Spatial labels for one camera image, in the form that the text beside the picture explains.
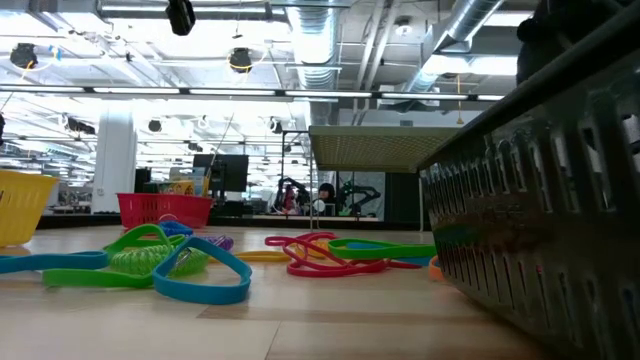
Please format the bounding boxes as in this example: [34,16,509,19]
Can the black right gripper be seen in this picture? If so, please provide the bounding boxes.
[516,0,629,84]

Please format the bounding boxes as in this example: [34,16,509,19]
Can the blue coil wrist band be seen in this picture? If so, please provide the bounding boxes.
[158,220,194,238]

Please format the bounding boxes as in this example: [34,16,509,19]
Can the purple coil wrist band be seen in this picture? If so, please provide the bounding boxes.
[199,234,235,252]

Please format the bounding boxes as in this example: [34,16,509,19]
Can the green coil wrist band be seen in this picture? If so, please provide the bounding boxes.
[110,243,210,278]

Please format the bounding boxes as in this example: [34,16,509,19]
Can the orange coil wrist band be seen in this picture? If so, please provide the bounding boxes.
[295,240,332,259]

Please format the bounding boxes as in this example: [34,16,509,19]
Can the green rubber band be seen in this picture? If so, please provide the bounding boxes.
[327,237,437,261]
[42,223,187,290]

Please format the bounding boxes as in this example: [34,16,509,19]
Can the red rubber band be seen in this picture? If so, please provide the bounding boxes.
[264,231,339,250]
[285,238,424,279]

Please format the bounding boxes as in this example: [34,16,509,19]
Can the ceiling light strip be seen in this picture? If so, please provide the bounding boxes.
[0,85,506,101]

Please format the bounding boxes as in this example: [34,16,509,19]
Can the white building column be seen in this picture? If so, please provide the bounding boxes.
[92,107,139,215]

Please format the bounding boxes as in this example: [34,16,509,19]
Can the black background monitor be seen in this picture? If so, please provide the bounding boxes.
[192,153,250,194]

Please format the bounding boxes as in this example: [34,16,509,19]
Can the black slotted plastic basket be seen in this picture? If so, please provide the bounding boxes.
[417,4,640,360]

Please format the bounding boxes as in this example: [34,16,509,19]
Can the red plastic basket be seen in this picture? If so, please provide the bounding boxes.
[116,192,215,230]

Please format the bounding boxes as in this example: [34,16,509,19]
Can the green perforated metal riser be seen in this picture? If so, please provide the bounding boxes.
[308,124,464,232]

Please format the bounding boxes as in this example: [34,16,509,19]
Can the person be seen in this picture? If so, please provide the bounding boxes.
[317,182,339,217]

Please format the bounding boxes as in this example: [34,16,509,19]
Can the yellow plastic bin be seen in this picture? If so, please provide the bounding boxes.
[0,169,60,249]

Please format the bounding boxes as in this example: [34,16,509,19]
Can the yellow rubber band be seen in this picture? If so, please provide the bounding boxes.
[208,250,292,264]

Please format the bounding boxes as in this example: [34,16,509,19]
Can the black ceiling cable reel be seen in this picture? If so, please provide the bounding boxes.
[8,42,40,70]
[228,47,254,75]

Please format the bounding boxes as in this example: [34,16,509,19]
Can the silver ceiling duct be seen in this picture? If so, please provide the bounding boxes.
[399,0,506,96]
[287,0,346,91]

